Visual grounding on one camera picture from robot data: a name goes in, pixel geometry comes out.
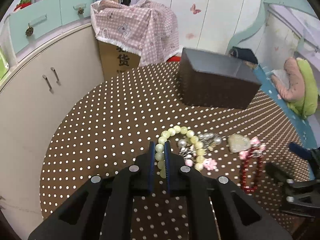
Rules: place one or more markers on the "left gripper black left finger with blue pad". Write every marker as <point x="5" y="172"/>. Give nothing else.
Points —
<point x="102" y="207"/>

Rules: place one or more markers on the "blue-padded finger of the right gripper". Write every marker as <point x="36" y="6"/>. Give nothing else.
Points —
<point x="300" y="151"/>

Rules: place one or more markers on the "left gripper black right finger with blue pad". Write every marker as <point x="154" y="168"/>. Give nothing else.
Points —
<point x="217" y="208"/>

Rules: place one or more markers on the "pale jade pendant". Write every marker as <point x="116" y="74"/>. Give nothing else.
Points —
<point x="238" y="143"/>

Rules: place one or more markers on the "dark metal jewelry box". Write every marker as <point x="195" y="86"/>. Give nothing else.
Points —
<point x="209" y="79"/>

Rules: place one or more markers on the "blue bed mattress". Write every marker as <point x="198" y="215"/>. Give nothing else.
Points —
<point x="303" y="128"/>

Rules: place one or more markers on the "pink and green pillow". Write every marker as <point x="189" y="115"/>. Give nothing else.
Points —
<point x="301" y="95"/>

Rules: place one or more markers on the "brown polka dot tablecloth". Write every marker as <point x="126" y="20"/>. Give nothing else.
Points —
<point x="116" y="121"/>

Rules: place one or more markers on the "dark folded clothes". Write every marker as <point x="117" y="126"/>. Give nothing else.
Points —
<point x="245" y="54"/>

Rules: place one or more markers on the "beige cabinet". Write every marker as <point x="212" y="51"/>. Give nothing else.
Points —
<point x="35" y="98"/>

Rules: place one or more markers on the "brown cardboard box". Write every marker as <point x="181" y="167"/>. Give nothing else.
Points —
<point x="114" y="60"/>

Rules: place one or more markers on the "red ottoman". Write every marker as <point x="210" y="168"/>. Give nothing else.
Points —
<point x="174" y="59"/>

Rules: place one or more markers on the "pink checkered cloth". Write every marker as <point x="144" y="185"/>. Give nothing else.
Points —
<point x="147" y="28"/>

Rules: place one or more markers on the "mint green drawer unit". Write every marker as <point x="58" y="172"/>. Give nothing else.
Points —
<point x="40" y="18"/>

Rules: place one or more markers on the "mint green bed frame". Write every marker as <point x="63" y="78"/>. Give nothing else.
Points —
<point x="300" y="5"/>

